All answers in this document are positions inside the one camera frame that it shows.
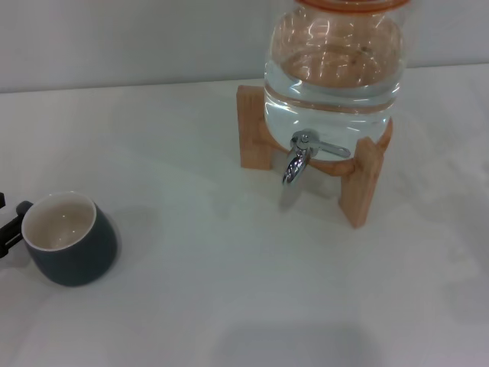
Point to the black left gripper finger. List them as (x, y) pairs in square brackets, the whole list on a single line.
[(2, 200), (11, 231)]

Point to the black cup with white inside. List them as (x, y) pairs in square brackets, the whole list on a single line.
[(84, 262)]

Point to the chrome faucet with lever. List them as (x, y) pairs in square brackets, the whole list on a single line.
[(294, 168)]

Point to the wooden dispenser stand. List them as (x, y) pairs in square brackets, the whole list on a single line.
[(250, 126)]

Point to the clear glass water dispenser jar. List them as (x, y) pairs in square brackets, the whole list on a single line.
[(332, 109)]

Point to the wooden jar lid, orange seal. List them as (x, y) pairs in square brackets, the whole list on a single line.
[(344, 3)]

